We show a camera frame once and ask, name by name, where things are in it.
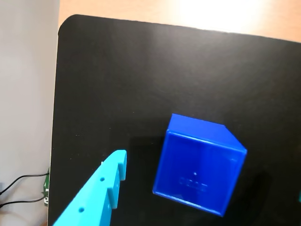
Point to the green printed object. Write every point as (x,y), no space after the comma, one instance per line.
(46,188)

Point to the blue cube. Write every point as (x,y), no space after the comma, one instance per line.
(195,164)

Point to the cyan gripper finger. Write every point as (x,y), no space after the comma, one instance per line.
(300,196)
(94,195)

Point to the black mat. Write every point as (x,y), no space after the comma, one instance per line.
(141,82)

